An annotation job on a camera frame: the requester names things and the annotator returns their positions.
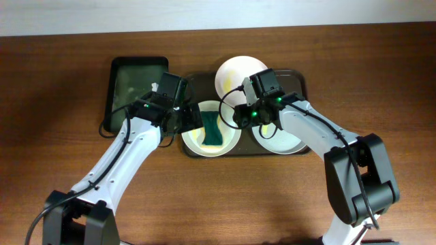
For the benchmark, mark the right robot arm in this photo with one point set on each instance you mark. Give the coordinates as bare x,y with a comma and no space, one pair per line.
360,181

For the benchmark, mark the brown serving tray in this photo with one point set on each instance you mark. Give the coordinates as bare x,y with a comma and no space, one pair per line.
204,90

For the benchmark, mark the black water tray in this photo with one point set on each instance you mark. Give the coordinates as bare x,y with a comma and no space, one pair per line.
131,77

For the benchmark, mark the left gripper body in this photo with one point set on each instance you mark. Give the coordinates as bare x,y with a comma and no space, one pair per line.
189,120

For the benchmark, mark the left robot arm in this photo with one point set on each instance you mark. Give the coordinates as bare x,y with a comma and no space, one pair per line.
86,214

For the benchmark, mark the light blue plate right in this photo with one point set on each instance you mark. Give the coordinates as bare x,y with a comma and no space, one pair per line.
276,140

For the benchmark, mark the green yellow sponge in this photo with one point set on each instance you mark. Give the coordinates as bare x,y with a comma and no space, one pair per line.
212,134

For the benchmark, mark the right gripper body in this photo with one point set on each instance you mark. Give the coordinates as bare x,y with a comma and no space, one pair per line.
251,115

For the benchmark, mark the white plate top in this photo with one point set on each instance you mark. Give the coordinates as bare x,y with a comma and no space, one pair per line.
233,71

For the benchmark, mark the white plate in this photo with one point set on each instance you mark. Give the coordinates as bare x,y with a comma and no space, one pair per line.
233,71
193,139

